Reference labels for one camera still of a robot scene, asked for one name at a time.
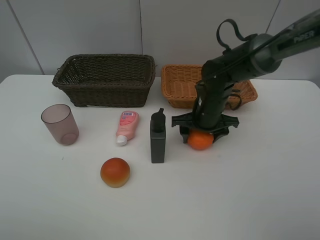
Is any pink lotion bottle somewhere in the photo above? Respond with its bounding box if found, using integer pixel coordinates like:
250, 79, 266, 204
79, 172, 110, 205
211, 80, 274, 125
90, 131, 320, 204
115, 111, 140, 146

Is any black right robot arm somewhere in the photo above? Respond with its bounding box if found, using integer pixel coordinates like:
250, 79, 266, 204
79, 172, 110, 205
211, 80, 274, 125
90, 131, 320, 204
171, 10, 320, 143

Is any dark brown wicker basket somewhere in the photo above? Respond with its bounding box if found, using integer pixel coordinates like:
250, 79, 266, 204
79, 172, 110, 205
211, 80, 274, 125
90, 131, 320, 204
52, 54, 156, 108

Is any orange tangerine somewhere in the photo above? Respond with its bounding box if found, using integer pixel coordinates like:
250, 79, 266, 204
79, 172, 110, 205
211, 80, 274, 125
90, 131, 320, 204
187, 130, 214, 151

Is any brown round bread bun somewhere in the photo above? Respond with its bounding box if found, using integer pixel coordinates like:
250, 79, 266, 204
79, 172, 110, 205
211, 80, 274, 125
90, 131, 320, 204
100, 157, 131, 188

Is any orange wicker basket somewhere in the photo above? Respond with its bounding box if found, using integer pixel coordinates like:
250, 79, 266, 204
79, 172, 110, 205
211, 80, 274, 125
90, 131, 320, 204
161, 64, 258, 111

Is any dark green pump bottle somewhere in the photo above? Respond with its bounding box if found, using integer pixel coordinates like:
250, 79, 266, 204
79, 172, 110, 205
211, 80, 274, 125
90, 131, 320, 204
150, 108, 166, 164

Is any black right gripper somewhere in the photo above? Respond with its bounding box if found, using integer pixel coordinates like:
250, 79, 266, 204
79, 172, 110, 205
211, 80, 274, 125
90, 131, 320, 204
171, 79, 239, 144

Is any translucent pink plastic cup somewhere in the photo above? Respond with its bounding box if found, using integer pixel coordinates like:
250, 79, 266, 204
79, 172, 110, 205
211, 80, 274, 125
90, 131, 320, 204
41, 104, 80, 146

